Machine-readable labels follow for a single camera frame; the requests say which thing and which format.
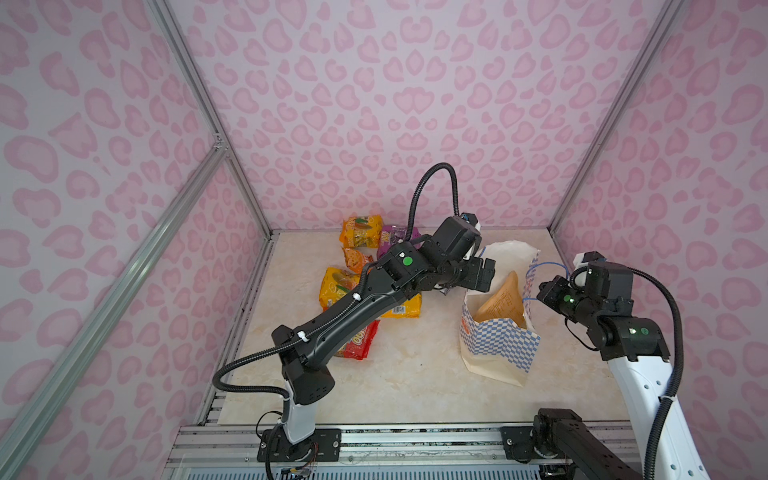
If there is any peach paper snack pouch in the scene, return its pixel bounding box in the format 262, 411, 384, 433
473, 271, 527, 330

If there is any white blue checkered paper bag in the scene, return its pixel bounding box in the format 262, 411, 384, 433
459, 240, 570, 387

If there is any orange snack packet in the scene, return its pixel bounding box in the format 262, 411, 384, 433
342, 247, 374, 275

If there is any red fruit candy bag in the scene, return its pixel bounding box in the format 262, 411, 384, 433
334, 320, 380, 360

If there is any yellow mango candy bag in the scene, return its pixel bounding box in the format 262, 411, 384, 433
318, 267, 359, 311
380, 294, 422, 319

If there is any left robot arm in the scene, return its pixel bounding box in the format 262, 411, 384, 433
272, 213, 495, 445

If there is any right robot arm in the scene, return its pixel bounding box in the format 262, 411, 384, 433
501, 251, 709, 479

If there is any magenta grape candy bag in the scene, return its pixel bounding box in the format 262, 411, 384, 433
376, 225, 407, 259

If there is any yellow orange candy bag back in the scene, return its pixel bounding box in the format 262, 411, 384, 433
339, 215, 383, 249

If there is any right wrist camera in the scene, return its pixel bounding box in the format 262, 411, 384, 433
569, 251, 606, 288

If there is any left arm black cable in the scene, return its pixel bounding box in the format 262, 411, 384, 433
405, 162, 462, 242

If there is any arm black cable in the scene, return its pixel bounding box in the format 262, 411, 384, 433
626, 266, 685, 480
405, 162, 462, 242

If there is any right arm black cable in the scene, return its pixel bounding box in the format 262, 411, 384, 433
626, 266, 685, 480

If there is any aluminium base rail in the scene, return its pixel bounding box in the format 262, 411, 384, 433
158, 421, 643, 480

